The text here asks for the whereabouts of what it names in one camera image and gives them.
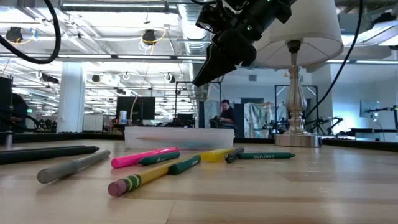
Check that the white cabinet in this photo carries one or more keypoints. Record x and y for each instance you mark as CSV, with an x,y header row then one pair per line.
x,y
93,123

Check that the wall monitor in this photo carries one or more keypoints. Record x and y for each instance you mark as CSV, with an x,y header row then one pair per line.
x,y
370,109

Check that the white pillar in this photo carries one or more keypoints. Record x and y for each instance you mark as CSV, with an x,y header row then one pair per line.
x,y
71,99

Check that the small metal post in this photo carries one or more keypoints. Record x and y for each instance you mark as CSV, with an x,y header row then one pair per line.
x,y
8,140

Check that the silver lamp with white shade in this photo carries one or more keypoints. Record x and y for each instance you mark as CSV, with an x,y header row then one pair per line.
x,y
295,102

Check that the yellow pencil with pink eraser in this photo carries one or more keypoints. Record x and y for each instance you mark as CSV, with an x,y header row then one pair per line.
x,y
149,175

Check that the black monitor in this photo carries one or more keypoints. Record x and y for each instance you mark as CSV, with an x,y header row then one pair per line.
x,y
146,109

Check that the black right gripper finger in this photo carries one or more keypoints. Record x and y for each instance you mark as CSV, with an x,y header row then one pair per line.
x,y
214,67

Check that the person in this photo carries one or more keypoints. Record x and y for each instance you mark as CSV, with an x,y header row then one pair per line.
x,y
20,112
227,115

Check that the black coloured pencil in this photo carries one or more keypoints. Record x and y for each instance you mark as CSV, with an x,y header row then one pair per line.
x,y
234,155

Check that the pink highlighter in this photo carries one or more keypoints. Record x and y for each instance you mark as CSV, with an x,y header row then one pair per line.
x,y
130,159

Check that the clear plastic supply box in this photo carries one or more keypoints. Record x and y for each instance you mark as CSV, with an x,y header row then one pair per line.
x,y
149,144

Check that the plastic tarp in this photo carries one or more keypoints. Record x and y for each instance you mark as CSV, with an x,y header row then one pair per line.
x,y
261,118

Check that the black room divider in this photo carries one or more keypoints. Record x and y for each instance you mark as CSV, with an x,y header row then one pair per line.
x,y
5,102

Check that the yellow highlighter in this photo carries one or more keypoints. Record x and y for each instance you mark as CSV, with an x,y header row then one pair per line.
x,y
216,155

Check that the black ceiling camera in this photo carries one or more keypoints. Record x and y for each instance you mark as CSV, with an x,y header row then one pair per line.
x,y
149,37
14,34

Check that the black table edge frame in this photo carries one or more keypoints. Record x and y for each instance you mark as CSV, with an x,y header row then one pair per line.
x,y
77,137

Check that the blue pen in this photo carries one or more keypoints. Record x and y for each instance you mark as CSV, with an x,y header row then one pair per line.
x,y
194,145

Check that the silver air duct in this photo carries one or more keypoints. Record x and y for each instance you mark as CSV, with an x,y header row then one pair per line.
x,y
188,25

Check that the grey marker pen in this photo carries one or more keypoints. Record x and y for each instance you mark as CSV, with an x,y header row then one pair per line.
x,y
71,166

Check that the black pen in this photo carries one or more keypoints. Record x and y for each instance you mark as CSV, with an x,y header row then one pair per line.
x,y
37,147
46,154

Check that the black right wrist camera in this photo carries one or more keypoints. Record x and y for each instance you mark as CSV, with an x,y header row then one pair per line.
x,y
210,18

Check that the green crayon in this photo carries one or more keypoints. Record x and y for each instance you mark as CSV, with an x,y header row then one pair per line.
x,y
267,155
183,165
158,158

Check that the white can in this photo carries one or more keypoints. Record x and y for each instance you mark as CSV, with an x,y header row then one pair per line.
x,y
123,117

